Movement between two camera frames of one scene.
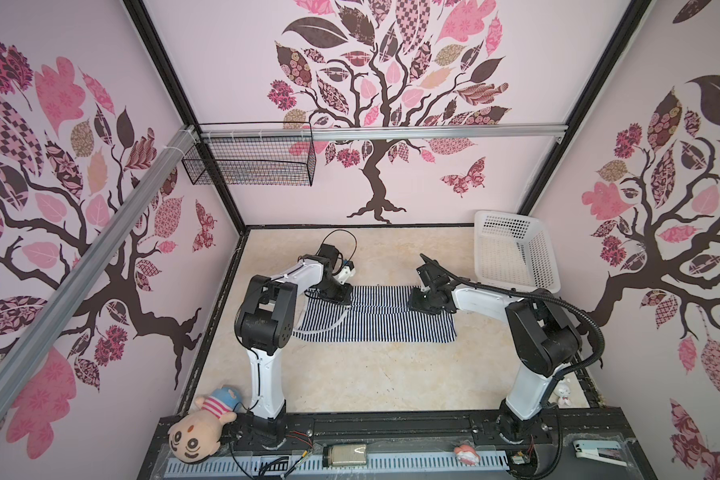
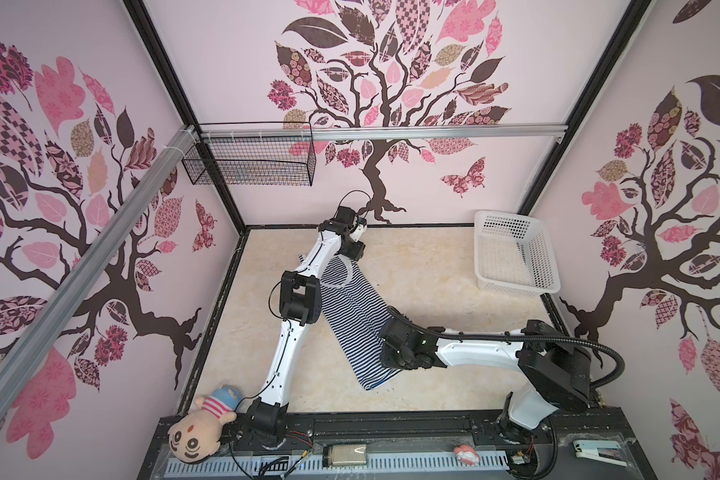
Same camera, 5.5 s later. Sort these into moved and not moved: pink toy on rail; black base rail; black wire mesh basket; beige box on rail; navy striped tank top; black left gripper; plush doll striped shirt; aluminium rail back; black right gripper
Moved: black right gripper; navy striped tank top; black left gripper
Not moved: black base rail; beige box on rail; plush doll striped shirt; pink toy on rail; black wire mesh basket; aluminium rail back
